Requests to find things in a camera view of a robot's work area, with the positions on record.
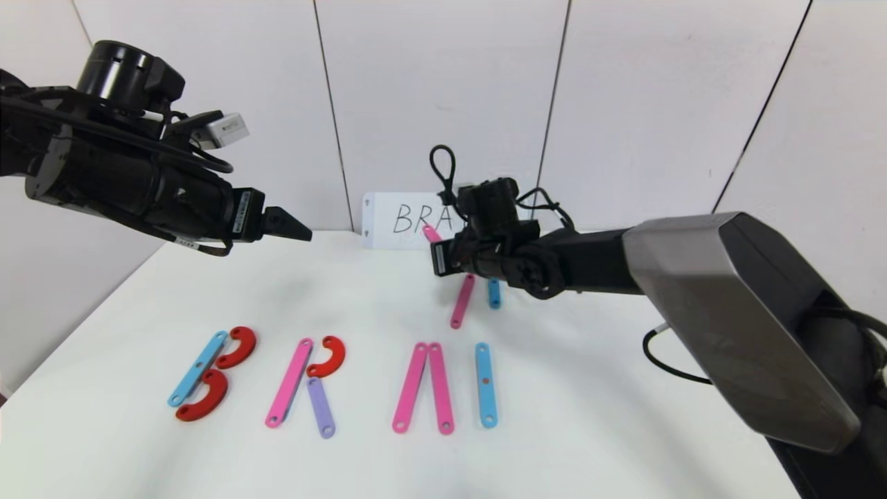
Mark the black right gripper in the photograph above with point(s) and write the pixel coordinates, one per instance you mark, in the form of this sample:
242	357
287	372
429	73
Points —
441	259

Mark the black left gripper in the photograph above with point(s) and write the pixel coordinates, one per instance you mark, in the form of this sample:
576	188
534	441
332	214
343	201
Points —
247	214

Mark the short pink bar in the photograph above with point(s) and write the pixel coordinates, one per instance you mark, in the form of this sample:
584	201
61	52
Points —
431	233

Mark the dark pink bar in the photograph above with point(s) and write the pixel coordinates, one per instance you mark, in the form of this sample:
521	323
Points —
462	301

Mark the short blue bar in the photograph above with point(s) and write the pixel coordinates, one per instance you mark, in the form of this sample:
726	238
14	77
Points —
493	296

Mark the small red C piece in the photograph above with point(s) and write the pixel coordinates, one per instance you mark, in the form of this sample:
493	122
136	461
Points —
336	360

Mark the long pink bar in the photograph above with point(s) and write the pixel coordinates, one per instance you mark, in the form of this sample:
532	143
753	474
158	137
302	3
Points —
289	382
441	388
409	388

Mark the short purple bar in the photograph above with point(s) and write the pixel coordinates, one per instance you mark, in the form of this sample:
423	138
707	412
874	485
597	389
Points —
321	409

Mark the orange and black left arm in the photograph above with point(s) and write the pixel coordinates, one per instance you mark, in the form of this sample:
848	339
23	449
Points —
83	159

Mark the white BRAIN sign card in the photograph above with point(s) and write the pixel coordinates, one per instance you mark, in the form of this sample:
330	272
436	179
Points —
388	222

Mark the large red C piece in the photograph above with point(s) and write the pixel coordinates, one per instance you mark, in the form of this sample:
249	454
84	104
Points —
215	398
246	343

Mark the blue bar with orange underside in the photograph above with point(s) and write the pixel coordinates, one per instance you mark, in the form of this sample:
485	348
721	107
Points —
486	402

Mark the long light blue bar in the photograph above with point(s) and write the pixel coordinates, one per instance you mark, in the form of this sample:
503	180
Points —
197	369

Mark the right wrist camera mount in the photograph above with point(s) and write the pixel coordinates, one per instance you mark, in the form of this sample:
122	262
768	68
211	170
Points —
461	218

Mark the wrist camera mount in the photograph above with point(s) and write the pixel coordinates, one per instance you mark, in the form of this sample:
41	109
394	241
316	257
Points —
225	130
461	218

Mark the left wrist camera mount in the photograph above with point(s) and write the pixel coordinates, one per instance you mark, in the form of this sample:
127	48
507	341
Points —
225	130

